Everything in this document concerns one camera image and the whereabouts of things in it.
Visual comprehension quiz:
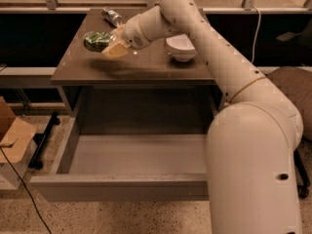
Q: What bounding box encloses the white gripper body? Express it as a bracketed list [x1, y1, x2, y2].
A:
[122, 15, 151, 50]

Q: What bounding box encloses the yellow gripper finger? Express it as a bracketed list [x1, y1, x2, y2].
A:
[111, 25, 124, 36]
[101, 40, 129, 59]

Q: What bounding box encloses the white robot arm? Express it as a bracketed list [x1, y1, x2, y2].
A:
[103, 0, 303, 234]

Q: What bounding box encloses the silver soda can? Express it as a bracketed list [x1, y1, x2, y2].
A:
[101, 7, 123, 27]

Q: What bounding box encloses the open grey top drawer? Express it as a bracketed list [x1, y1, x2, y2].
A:
[29, 89, 218, 203]

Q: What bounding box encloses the grey cabinet desk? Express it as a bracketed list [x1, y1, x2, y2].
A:
[52, 10, 220, 135]

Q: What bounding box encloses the white ceramic bowl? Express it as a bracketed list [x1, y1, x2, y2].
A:
[165, 34, 197, 62]

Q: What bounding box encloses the black bar stand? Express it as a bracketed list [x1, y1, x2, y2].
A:
[28, 112, 60, 170]

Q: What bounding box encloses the cardboard box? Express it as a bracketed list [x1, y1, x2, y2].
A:
[0, 97, 37, 190]

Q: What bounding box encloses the brown office chair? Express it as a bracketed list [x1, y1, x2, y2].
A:
[266, 65, 312, 200]

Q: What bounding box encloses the white cable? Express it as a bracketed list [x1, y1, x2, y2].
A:
[250, 7, 263, 65]

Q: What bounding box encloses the black floor cable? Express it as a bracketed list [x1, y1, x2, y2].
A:
[0, 145, 53, 234]

